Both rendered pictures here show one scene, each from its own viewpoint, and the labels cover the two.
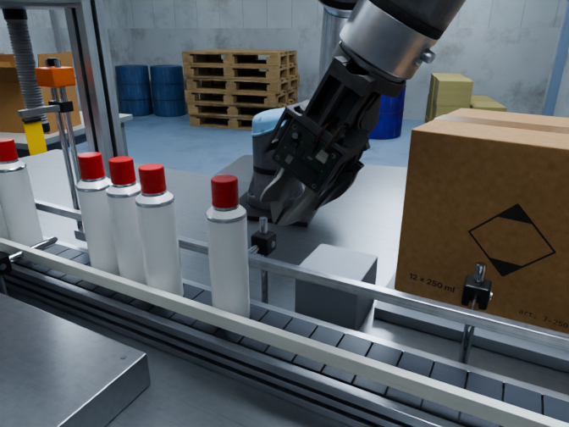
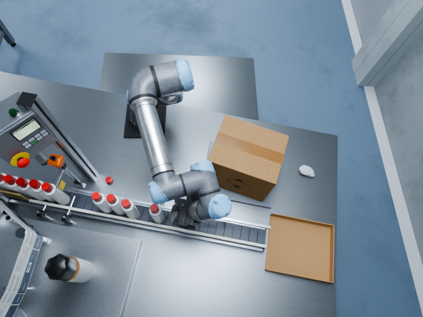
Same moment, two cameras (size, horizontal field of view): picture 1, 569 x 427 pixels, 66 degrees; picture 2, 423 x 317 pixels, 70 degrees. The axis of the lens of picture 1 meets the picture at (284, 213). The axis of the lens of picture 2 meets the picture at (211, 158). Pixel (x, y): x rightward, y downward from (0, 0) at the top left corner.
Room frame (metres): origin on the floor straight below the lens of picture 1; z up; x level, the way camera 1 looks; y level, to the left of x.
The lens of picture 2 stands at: (0.18, 0.02, 2.28)
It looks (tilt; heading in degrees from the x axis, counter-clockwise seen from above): 66 degrees down; 334
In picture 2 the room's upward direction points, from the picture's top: 9 degrees clockwise
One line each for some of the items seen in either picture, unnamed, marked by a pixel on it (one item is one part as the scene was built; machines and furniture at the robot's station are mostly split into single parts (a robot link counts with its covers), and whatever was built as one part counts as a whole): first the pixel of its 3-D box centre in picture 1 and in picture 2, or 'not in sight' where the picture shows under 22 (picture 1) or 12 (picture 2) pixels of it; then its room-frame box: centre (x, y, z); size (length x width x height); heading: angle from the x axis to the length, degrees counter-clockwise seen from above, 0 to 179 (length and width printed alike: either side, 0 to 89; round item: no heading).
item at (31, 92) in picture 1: (27, 73); (31, 151); (0.83, 0.46, 1.18); 0.04 x 0.04 x 0.21
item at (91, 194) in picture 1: (100, 219); (102, 202); (0.62, 0.28, 0.98); 0.05 x 0.05 x 0.20
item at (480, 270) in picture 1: (469, 330); not in sight; (0.44, -0.23, 0.91); 0.07 x 0.03 x 0.17; 152
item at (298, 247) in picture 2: not in sight; (300, 247); (0.21, -0.52, 0.85); 0.30 x 0.26 x 0.04; 62
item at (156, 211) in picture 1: (159, 235); (129, 209); (0.56, 0.18, 0.98); 0.05 x 0.05 x 0.20
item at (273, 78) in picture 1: (243, 87); not in sight; (6.53, 0.59, 0.50); 1.41 x 1.01 x 1.00; 72
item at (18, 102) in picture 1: (29, 91); not in sight; (2.35, 1.32, 0.97); 0.51 x 0.42 x 0.37; 169
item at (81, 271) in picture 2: not in sight; (70, 269); (0.38, 0.43, 1.03); 0.09 x 0.09 x 0.30
